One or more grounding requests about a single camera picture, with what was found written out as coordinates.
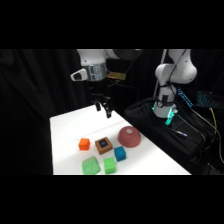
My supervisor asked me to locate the green triangular wedge block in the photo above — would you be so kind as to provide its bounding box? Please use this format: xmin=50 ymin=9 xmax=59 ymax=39
xmin=81 ymin=156 xmax=101 ymax=176

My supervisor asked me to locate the green cube block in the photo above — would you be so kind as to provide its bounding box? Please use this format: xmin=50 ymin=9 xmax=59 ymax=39
xmin=103 ymin=157 xmax=117 ymax=175

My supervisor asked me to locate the wrist camera with gold mount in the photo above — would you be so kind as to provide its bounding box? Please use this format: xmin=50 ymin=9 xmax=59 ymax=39
xmin=107 ymin=70 xmax=127 ymax=82

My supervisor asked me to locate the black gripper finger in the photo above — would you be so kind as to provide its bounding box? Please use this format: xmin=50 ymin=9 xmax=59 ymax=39
xmin=103 ymin=95 xmax=113 ymax=119
xmin=94 ymin=98 xmax=103 ymax=112

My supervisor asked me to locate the black curtain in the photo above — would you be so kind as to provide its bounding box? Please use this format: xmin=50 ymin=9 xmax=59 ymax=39
xmin=0 ymin=49 xmax=224 ymax=176

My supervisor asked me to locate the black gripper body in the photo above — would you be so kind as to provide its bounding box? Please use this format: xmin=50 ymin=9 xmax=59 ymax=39
xmin=87 ymin=79 xmax=111 ymax=102

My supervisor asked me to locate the black robot stand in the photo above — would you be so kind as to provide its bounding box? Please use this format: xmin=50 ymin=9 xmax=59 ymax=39
xmin=123 ymin=97 xmax=224 ymax=176

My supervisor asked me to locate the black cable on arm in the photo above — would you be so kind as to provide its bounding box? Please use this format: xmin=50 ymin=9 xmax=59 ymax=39
xmin=159 ymin=49 xmax=188 ymax=101

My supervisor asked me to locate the orange cube block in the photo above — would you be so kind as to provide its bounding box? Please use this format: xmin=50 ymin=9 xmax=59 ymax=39
xmin=78 ymin=137 xmax=91 ymax=151

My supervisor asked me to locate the pen on stand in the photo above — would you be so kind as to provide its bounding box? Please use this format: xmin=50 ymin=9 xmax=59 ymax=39
xmin=169 ymin=128 xmax=188 ymax=138

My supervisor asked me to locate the blue cube block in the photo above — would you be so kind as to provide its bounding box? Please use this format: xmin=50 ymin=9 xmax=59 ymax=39
xmin=113 ymin=146 xmax=127 ymax=163

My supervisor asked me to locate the brown block with blue centre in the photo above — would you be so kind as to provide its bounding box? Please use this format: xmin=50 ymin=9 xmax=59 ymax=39
xmin=94 ymin=136 xmax=115 ymax=156

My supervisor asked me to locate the yellow cable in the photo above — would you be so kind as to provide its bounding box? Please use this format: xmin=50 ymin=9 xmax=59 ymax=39
xmin=203 ymin=107 xmax=220 ymax=151

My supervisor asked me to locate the red upturned bowl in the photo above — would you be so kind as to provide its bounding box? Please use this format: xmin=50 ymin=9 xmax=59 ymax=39
xmin=117 ymin=126 xmax=141 ymax=148

